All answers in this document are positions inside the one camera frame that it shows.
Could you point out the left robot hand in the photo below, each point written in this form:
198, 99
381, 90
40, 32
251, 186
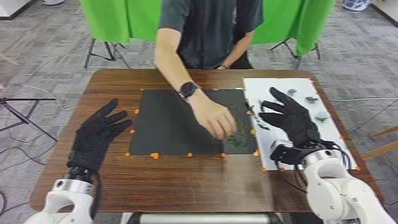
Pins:
95, 136

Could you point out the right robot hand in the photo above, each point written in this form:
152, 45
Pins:
294, 121

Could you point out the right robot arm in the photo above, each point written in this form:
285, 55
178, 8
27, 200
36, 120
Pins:
338, 196

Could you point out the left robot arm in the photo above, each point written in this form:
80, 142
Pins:
68, 200

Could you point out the dark mat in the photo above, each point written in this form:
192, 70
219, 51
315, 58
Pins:
169, 126

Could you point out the person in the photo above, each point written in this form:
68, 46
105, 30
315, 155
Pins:
207, 33

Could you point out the white sheet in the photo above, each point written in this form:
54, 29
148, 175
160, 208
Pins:
269, 90

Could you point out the green sprig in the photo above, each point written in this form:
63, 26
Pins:
239, 141

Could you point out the black tripod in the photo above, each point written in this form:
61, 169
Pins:
24, 116

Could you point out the wooden chair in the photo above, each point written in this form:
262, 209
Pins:
382, 150

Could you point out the black cloth stand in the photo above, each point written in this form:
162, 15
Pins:
109, 50
294, 50

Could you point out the pale grey bar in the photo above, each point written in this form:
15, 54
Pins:
201, 218

